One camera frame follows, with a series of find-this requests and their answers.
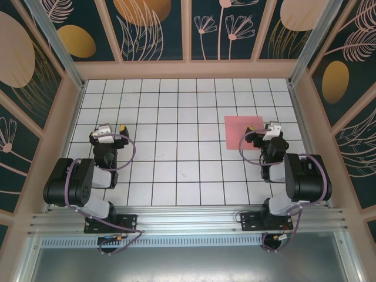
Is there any aluminium table edge rail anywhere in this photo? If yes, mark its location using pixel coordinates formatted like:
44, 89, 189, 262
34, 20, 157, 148
287, 83, 334, 208

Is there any dark floral side panel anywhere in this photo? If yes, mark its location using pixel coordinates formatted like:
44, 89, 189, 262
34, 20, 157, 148
0, 0, 65, 133
308, 0, 376, 129
334, 98, 376, 213
0, 101, 41, 214

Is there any slotted metal cable tray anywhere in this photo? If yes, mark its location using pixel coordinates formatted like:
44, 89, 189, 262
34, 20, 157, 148
41, 236, 265, 248

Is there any right aluminium frame post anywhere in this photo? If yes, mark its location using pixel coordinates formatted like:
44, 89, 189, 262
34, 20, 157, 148
287, 0, 349, 86

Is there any dark panel with pale circle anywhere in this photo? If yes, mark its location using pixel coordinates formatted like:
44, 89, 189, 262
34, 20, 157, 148
257, 0, 321, 61

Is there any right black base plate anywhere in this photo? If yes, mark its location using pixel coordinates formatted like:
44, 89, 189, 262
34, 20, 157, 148
240, 211, 294, 231

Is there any pink cloth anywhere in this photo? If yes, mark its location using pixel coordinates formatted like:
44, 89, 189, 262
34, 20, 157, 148
224, 116, 265, 150

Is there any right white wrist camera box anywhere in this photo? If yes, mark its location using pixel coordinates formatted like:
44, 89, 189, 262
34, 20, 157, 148
262, 121, 282, 142

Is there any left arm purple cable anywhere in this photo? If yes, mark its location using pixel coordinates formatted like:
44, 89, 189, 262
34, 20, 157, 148
65, 133, 145, 256

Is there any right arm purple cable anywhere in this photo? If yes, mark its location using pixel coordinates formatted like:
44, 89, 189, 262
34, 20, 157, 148
239, 129, 330, 253

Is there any dark panel with flower outlines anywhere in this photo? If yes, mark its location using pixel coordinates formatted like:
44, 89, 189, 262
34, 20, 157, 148
190, 0, 257, 62

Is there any left aluminium frame post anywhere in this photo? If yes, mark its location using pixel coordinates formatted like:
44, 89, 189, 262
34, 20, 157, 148
23, 0, 86, 90

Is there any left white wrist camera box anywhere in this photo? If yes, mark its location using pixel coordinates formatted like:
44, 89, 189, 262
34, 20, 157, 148
92, 124, 116, 145

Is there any dark panel with gold oval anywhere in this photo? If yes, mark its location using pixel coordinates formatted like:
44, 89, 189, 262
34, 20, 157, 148
41, 0, 117, 63

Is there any black circuit board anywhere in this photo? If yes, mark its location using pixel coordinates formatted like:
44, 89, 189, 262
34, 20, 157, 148
98, 236, 127, 245

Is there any aluminium frame post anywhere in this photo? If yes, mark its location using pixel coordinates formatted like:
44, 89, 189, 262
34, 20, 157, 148
23, 0, 86, 90
287, 0, 349, 86

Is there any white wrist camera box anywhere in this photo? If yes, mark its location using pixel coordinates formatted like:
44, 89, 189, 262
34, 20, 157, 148
262, 121, 282, 142
92, 124, 116, 145

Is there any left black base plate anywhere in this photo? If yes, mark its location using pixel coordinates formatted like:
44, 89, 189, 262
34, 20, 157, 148
84, 214, 138, 234

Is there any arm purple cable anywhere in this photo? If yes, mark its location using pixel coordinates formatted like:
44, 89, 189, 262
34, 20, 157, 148
239, 129, 330, 253
65, 133, 145, 256

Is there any aluminium mounting rail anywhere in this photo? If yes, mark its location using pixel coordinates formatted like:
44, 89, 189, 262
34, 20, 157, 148
28, 207, 350, 236

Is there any dark panel with orange circle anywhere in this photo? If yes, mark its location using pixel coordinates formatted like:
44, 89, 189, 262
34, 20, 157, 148
106, 0, 185, 62

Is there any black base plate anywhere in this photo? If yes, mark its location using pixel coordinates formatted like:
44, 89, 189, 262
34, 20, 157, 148
84, 214, 138, 234
240, 211, 294, 231

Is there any grey metal sheet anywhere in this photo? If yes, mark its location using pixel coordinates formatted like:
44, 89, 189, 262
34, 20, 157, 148
25, 231, 355, 282

